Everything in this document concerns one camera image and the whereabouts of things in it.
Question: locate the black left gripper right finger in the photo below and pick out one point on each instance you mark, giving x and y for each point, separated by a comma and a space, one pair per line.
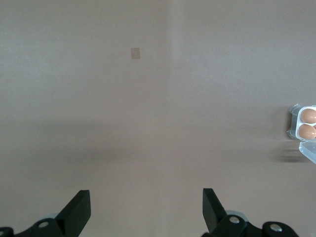
213, 212

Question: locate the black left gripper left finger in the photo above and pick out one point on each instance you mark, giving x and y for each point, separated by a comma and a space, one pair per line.
74, 212

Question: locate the clear plastic egg box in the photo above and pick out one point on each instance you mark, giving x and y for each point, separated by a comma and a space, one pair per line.
307, 151

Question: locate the brown egg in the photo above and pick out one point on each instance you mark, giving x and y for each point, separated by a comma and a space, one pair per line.
308, 115
306, 131

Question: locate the brown tape patch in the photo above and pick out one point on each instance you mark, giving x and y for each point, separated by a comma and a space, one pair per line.
135, 53

